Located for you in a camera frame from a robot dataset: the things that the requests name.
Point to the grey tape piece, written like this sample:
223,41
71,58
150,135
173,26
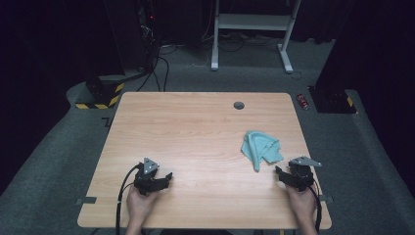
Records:
327,198
86,200

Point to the red can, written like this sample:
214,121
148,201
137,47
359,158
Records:
302,101

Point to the white metal desk frame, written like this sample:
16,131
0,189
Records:
253,22

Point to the dark equipment rack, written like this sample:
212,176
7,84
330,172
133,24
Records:
148,29

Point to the person's right hand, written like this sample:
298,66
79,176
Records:
301,205

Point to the light blue cleaning cloth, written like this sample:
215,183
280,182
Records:
261,148

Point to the person's left hand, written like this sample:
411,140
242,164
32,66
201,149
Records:
138,205

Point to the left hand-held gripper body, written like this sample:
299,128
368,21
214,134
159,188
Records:
147,178

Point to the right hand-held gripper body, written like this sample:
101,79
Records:
301,174

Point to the black square stand base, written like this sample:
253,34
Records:
332,101

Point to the grey round table grommet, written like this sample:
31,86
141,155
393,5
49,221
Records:
239,105

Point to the black yellow striped stand base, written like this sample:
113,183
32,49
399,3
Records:
99,96

